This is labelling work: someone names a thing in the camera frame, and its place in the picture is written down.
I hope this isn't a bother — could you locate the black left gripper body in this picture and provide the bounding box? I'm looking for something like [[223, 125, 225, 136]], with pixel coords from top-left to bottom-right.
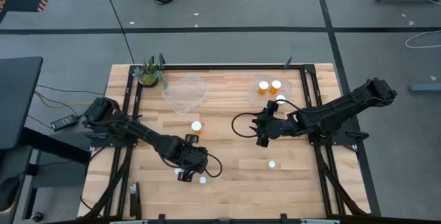
[[174, 133, 201, 183]]

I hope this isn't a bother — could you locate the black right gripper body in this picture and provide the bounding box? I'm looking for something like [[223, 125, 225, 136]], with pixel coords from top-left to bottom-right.
[[256, 100, 297, 148]]

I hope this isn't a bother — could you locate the clear plastic bin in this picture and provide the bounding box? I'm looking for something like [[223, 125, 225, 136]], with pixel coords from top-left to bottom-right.
[[248, 73, 294, 110], [161, 73, 210, 117]]

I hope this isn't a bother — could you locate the black rectangular bar tool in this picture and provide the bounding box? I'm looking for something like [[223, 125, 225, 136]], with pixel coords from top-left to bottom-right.
[[129, 181, 142, 220]]

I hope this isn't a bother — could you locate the potted green succulent plant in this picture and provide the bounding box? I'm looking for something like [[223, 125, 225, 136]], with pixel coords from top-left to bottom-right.
[[132, 57, 169, 89]]

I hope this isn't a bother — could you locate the black power adapter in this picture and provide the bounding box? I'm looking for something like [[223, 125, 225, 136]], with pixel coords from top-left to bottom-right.
[[50, 114, 79, 132]]

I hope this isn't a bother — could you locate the grey desk foot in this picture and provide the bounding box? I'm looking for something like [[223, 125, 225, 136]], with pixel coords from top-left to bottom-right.
[[409, 83, 441, 93]]

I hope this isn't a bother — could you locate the black desk top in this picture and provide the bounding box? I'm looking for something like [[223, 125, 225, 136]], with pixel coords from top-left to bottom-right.
[[0, 57, 44, 151]]

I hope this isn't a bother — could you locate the black computer mouse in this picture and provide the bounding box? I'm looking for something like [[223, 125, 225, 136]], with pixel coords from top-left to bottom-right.
[[0, 175, 22, 214]]

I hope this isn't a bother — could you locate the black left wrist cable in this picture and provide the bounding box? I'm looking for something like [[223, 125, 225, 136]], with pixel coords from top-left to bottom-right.
[[161, 150, 223, 179]]

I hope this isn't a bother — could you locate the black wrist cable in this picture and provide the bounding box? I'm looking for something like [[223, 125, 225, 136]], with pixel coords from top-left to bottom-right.
[[231, 98, 302, 139], [161, 150, 223, 179]]

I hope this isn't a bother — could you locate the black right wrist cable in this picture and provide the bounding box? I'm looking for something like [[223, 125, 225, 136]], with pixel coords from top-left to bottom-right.
[[231, 98, 302, 139]]

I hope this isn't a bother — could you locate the black aluminium table frame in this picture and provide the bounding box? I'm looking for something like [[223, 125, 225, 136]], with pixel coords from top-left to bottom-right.
[[78, 53, 371, 224]]

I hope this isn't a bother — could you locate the yellow cable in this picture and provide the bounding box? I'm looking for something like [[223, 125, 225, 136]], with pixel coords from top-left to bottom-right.
[[33, 90, 104, 110]]

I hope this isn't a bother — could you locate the black desk leg frame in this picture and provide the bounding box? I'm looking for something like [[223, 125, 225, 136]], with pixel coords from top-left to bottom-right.
[[20, 127, 92, 220]]

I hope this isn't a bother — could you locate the long black floor cable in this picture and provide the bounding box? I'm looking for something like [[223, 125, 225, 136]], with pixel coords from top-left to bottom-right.
[[99, 0, 136, 65]]

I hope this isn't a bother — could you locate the white floor cable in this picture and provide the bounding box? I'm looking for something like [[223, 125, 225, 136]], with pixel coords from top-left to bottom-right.
[[404, 29, 441, 50]]

